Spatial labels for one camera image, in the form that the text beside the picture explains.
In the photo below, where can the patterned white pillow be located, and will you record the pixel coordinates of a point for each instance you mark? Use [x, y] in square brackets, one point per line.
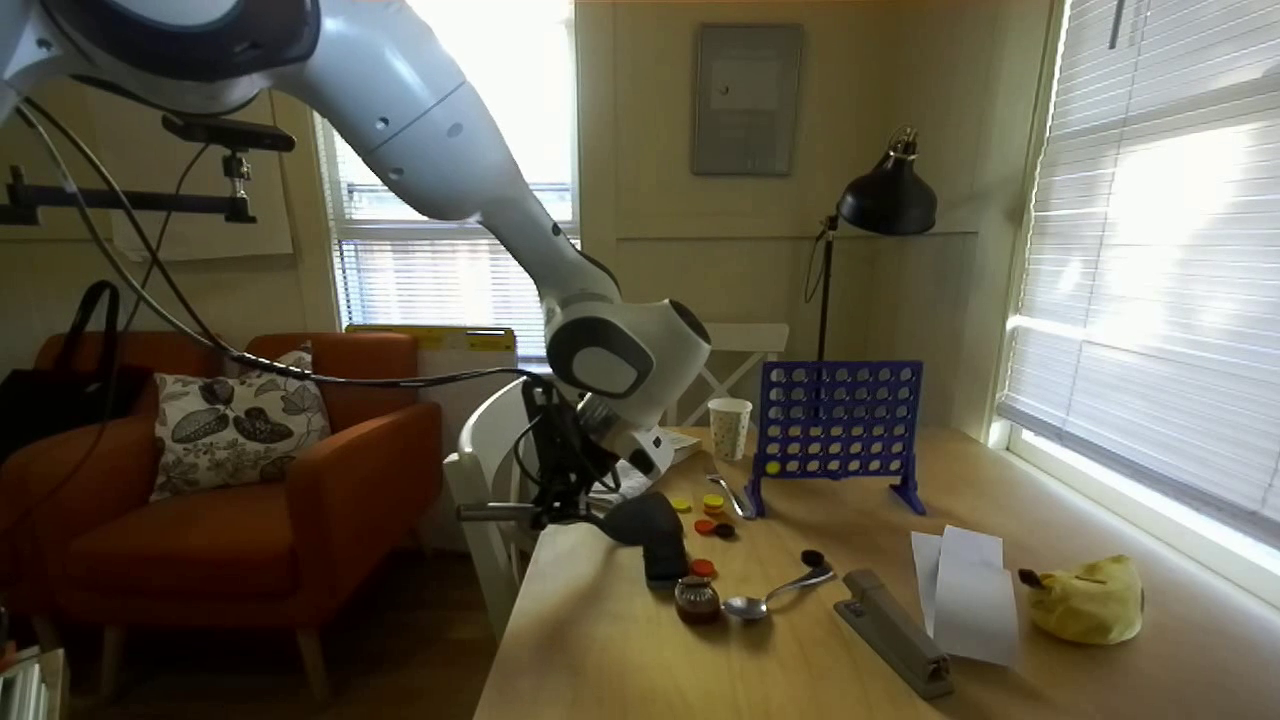
[232, 426]

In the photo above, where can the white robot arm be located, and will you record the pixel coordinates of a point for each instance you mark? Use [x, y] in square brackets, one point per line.
[402, 120]

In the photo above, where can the orange armchair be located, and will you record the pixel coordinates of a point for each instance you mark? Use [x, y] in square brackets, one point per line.
[200, 547]

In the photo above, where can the small silver spoon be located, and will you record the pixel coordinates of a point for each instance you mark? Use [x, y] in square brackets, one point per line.
[731, 497]

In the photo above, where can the white wooden cross-back chair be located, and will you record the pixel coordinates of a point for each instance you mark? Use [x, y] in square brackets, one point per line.
[487, 482]

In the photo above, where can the white paper sheets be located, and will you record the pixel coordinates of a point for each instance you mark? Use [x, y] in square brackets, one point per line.
[969, 594]

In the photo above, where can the black plastic cap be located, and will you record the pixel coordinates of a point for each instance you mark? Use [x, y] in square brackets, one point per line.
[731, 530]

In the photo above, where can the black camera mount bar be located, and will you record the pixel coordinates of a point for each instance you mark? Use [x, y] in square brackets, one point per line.
[121, 201]

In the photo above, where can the small window with white shade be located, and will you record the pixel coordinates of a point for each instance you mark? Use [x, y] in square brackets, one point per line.
[441, 273]

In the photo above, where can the white window blind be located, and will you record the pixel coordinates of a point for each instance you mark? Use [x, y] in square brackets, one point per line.
[1161, 265]

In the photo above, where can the blue connect four frame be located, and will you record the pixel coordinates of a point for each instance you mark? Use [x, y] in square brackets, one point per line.
[838, 434]

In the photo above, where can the grey metal stapler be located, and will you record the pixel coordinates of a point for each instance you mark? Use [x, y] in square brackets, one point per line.
[892, 635]

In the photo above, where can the black desk lamp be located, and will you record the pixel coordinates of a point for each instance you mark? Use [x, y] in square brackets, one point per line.
[884, 201]

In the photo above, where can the grey wall electrical panel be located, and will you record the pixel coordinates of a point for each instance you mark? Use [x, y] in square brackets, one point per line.
[744, 102]

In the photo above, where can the large silver spoon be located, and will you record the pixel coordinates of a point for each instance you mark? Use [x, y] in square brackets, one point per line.
[744, 610]

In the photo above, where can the black bag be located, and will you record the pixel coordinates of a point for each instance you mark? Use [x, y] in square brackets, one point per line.
[61, 401]

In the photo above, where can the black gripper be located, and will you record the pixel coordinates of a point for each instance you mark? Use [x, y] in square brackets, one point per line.
[565, 455]

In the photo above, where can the yellow flat box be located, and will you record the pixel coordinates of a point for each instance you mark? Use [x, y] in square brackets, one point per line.
[424, 336]

